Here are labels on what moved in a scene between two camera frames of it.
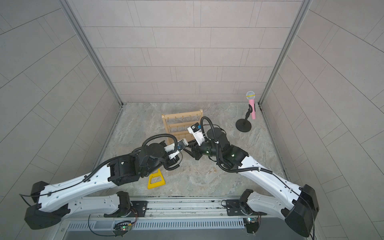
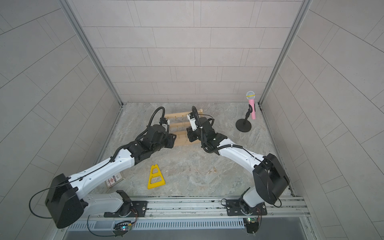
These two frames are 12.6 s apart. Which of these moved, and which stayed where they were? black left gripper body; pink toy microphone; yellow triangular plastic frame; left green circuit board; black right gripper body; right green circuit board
Moved: black left gripper body; black right gripper body
Stayed: yellow triangular plastic frame; right green circuit board; pink toy microphone; left green circuit board
